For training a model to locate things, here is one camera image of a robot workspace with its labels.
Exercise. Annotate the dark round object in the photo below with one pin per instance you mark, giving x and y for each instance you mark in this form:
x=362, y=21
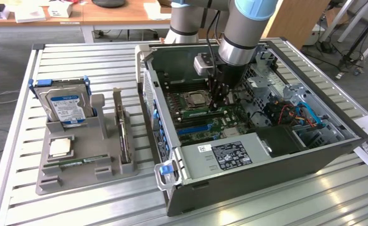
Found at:
x=111, y=2

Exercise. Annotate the hard disk blue label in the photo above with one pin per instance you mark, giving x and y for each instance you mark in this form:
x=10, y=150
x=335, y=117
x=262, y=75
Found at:
x=66, y=106

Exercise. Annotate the black open PC case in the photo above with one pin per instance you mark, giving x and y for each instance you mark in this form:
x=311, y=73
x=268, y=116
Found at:
x=266, y=175

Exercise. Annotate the blue card retainer clips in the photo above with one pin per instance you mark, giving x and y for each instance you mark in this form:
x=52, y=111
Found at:
x=160, y=122

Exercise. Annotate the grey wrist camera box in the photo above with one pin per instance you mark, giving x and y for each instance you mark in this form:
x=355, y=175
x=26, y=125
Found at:
x=203, y=64

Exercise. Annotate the CPU socket with processor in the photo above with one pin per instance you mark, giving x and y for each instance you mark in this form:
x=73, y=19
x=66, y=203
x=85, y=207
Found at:
x=187, y=106

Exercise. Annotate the blue expansion slot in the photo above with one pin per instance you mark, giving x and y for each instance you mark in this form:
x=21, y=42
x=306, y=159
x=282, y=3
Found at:
x=194, y=130

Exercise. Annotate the white device red mark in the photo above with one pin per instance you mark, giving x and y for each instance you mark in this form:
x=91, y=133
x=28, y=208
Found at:
x=313, y=35

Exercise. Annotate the grey power supply unit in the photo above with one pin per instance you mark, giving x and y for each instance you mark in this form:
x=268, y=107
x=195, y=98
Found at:
x=200, y=162

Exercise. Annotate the graphics card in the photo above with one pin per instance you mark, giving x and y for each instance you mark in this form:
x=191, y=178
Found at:
x=123, y=131

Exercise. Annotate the metal disk bay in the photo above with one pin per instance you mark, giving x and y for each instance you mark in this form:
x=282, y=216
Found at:
x=259, y=84

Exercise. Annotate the black wheeled stand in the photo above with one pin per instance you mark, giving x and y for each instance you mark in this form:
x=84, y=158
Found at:
x=351, y=52

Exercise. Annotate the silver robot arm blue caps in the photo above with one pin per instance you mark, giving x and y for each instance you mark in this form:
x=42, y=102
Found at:
x=244, y=28

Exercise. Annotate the blue case release latch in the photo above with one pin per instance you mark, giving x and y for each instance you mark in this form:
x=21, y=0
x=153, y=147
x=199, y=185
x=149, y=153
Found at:
x=165, y=170

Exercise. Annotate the grey parts rack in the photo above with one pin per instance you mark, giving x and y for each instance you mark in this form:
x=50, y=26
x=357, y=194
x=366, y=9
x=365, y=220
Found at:
x=77, y=188

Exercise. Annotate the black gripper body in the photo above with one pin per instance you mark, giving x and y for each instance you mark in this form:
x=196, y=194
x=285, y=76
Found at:
x=232, y=75

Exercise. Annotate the wooden desk white frame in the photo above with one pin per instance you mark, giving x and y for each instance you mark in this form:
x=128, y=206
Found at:
x=124, y=16
x=2, y=22

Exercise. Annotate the CPU smeared metal lid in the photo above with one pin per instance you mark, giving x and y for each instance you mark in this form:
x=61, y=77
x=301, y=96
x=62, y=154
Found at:
x=199, y=99

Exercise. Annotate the small white carton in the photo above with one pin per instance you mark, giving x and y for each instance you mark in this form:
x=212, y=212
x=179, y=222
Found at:
x=60, y=10

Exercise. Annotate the silver chipset heatsink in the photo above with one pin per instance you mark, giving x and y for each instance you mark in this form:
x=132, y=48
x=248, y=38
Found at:
x=232, y=134

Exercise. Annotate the CPU clean metal lid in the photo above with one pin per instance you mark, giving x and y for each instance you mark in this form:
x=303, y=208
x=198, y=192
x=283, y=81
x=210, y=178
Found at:
x=60, y=147

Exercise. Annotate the hard drive with blue label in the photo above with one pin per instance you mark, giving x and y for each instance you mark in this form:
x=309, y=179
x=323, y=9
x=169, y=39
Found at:
x=44, y=83

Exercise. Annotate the green motherboard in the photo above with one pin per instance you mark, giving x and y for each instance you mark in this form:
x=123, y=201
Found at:
x=235, y=122

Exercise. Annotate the loose white papers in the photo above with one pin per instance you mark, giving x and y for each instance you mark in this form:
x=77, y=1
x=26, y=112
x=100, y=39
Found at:
x=157, y=13

